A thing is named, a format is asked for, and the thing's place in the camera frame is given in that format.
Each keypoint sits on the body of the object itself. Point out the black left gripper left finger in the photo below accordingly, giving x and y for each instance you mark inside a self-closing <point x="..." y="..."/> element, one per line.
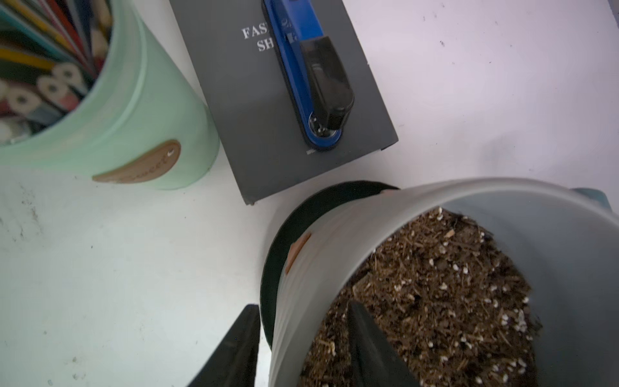
<point x="234" y="361"/>

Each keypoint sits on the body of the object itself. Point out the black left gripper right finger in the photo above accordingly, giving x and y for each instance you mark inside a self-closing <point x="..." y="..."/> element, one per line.
<point x="374" y="361"/>

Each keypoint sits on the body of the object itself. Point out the grey ceramic pot with soil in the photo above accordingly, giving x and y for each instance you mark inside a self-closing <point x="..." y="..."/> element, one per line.
<point x="492" y="281"/>

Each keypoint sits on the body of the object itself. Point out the dark green pot saucer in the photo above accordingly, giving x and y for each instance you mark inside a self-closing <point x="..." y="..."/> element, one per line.
<point x="294" y="226"/>

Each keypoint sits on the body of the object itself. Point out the mint green pencil cup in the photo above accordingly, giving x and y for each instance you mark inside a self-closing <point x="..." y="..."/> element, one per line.
<point x="141" y="123"/>

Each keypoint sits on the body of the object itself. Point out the dark grey book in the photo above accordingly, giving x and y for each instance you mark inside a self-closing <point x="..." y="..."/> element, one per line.
<point x="234" y="53"/>

